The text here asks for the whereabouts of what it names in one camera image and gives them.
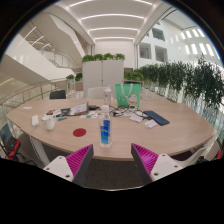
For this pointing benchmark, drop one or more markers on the ceiling light strips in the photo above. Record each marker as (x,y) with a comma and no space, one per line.
(113,16)

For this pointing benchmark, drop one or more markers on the white chair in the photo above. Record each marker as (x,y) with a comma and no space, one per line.
(196,154)
(96,93)

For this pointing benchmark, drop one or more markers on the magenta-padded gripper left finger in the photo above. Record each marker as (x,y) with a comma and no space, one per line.
(57,165)

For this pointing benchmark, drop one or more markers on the flat round red coaster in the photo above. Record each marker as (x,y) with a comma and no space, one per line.
(79,132)

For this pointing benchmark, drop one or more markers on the teal marker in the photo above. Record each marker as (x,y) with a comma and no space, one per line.
(62,118)

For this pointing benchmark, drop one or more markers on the printed booklet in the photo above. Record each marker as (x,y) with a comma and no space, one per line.
(79,109)

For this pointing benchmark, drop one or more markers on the small planters with plants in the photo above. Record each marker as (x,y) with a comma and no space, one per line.
(78,77)

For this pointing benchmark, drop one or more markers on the glass balustrade with handrail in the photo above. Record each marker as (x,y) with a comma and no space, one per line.
(26,95)

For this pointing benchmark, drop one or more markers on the black notebook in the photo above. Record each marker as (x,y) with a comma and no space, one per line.
(65,112)

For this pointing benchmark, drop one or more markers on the red and black chair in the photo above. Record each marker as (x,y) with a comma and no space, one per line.
(8,146)

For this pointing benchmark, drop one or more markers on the row of green hedge plants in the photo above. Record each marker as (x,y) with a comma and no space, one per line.
(190,78)

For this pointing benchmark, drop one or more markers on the wooden planter with plants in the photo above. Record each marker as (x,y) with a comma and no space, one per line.
(133,75)

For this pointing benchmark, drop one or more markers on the clear blue-labelled water bottle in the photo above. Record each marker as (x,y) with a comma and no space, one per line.
(105,131)

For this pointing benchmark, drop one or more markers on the white mug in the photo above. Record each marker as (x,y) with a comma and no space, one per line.
(49,122)

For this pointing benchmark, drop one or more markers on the green tote bag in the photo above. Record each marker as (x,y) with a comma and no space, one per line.
(126,95)

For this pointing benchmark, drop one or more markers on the translucent shaker bottle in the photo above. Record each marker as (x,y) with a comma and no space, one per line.
(107,98)

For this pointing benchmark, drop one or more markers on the white cabinet topped with plants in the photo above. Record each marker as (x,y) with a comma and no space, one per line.
(103,75)

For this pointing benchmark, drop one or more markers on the white power strip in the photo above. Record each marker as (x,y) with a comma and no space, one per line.
(35,121)

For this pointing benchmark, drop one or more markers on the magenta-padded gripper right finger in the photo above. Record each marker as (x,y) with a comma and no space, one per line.
(164,164)

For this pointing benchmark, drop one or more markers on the small white box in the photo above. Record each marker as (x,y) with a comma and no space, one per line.
(150,123)
(136,118)

